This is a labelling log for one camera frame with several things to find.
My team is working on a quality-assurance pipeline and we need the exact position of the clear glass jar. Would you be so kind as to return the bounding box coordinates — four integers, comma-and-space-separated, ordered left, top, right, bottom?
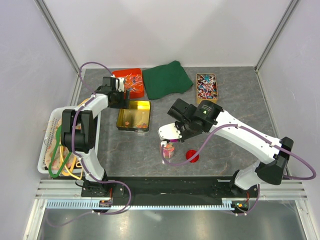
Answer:
160, 140, 175, 161

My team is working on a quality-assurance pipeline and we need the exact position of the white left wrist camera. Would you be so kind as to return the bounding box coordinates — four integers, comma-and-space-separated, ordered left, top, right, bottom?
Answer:
115, 77, 126, 92

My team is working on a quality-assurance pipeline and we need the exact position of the gold tin with star candies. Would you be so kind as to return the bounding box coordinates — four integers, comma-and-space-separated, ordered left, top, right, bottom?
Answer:
116, 100, 152, 133

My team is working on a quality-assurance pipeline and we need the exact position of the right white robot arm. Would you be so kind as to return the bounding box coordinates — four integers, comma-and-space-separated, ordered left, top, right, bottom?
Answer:
158, 98, 294, 197

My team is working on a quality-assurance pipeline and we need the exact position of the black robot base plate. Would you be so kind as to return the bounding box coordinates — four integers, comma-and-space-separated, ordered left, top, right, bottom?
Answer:
81, 176, 258, 199

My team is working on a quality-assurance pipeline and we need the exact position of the folded green cloth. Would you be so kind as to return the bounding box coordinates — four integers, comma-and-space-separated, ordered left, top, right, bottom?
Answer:
142, 60, 194, 100

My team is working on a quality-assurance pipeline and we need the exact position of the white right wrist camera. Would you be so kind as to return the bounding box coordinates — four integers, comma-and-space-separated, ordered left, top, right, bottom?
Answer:
157, 123, 182, 146

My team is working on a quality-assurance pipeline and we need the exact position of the red jar lid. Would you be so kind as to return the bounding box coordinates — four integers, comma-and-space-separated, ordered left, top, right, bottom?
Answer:
185, 149, 200, 163

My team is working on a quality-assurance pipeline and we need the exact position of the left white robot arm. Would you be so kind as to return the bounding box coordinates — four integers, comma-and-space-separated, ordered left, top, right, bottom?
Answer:
60, 75, 130, 197

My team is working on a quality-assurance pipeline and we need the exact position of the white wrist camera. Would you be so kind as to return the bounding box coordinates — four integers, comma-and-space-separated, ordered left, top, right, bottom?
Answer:
115, 77, 126, 92
157, 123, 182, 146

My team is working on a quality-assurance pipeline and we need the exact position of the orange plastic candy box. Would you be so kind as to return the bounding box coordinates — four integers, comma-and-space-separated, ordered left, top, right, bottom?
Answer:
112, 68, 145, 99

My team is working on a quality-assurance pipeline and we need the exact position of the white plastic basket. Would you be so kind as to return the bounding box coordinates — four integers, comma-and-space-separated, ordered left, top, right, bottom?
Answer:
37, 106, 101, 174

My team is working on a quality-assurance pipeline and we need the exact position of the magenta plastic scoop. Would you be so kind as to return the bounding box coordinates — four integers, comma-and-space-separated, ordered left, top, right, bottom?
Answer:
169, 139, 179, 144

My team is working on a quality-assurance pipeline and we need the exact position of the gold tin with lollipops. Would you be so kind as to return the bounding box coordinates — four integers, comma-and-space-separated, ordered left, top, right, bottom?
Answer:
196, 73, 219, 104

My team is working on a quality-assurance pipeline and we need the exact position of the blue slotted cable duct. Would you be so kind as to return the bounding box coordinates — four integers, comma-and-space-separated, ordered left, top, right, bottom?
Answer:
46, 199, 235, 211

